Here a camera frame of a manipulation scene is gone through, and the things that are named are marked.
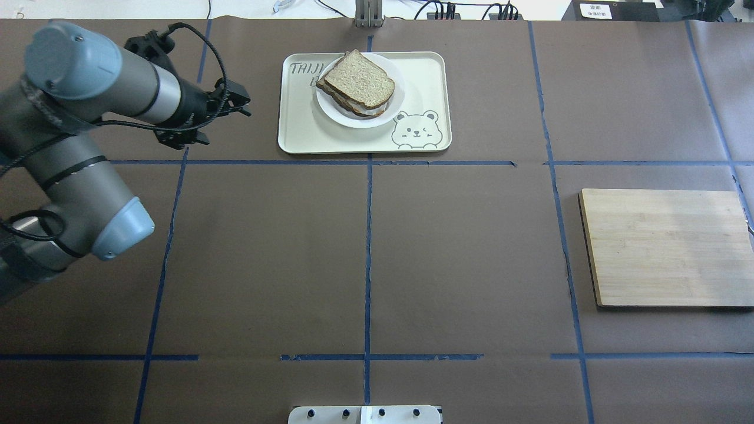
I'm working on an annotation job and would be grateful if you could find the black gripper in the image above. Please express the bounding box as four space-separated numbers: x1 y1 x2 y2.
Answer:
154 79 252 148

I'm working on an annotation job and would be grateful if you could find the white round plate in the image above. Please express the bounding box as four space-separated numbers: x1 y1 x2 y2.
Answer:
315 52 407 129

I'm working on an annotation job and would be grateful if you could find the brown top bread slice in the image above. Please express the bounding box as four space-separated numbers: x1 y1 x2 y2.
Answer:
316 50 396 111

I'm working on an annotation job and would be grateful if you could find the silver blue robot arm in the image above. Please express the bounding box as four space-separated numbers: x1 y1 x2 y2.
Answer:
2 21 250 304

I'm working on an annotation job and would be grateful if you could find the bread slice with fried egg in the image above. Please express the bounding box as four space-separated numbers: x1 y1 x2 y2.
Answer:
332 98 389 119

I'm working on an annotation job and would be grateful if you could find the cream bear serving tray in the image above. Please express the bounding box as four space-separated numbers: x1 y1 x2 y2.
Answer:
277 51 452 155

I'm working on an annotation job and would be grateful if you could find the black box with label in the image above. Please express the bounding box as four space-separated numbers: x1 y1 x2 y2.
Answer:
561 1 660 22

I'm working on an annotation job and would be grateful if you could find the light wooden cutting board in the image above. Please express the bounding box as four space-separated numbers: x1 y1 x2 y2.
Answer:
579 188 753 308

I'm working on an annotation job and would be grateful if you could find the aluminium frame post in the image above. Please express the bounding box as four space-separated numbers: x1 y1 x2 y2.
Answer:
355 0 385 28

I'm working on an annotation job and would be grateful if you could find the white camera post with base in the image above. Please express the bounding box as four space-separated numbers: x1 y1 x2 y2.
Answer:
287 405 444 423

